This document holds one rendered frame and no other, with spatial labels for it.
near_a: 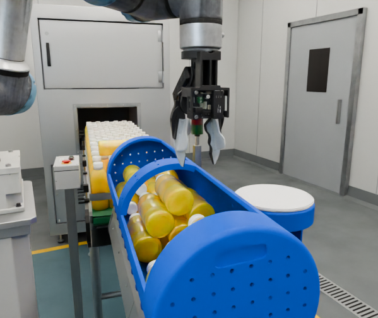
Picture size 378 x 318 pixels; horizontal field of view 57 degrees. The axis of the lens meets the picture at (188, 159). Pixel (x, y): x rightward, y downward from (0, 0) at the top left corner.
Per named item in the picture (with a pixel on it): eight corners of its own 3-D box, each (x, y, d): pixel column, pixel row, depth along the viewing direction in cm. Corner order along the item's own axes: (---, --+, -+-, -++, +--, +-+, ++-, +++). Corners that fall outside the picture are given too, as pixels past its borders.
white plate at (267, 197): (234, 207, 113) (234, 211, 114) (323, 211, 110) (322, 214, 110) (233, 182, 140) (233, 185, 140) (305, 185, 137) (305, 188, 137)
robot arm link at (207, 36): (174, 28, 64) (216, 29, 66) (175, 53, 65) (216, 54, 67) (186, 21, 57) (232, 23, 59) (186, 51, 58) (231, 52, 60)
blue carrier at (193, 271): (160, 418, 53) (142, 248, 46) (111, 212, 135) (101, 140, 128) (320, 363, 61) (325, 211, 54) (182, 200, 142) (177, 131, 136)
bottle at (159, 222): (139, 226, 82) (129, 200, 99) (159, 244, 84) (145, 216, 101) (162, 205, 82) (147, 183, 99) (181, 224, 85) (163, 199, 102)
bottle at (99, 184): (105, 211, 147) (103, 168, 143) (89, 210, 148) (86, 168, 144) (111, 205, 154) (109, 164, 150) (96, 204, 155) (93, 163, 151)
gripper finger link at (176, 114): (167, 137, 65) (178, 91, 64) (165, 136, 67) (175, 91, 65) (190, 142, 67) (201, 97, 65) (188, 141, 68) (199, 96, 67)
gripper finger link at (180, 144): (174, 170, 62) (186, 118, 61) (166, 162, 68) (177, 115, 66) (190, 172, 63) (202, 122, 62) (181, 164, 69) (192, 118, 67)
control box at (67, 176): (55, 190, 142) (52, 166, 140) (57, 177, 161) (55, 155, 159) (80, 188, 145) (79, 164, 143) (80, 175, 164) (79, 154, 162)
